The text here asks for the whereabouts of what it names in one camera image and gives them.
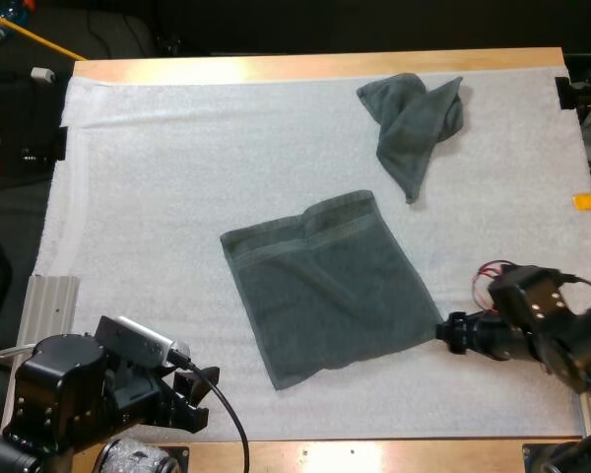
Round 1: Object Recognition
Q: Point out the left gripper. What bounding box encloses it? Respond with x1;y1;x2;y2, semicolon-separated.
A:
106;355;222;435

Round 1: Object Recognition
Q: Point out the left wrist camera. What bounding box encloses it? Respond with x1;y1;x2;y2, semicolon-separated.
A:
95;315;192;370

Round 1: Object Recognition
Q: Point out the grey-green towel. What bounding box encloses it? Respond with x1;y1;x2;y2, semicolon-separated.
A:
356;72;466;205
219;188;445;392

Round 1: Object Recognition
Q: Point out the crumpled grey-green towel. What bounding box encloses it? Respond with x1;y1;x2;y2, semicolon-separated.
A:
356;72;466;205

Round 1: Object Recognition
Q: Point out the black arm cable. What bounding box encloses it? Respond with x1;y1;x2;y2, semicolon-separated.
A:
559;274;591;298

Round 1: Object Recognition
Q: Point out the dark table clamp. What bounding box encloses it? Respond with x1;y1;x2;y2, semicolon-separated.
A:
554;76;578;111
52;125;70;163

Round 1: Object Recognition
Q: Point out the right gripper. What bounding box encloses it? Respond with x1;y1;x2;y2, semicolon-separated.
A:
434;310;529;365

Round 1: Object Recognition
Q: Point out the black camera cable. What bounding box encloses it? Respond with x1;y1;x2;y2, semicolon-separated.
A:
169;348;251;473

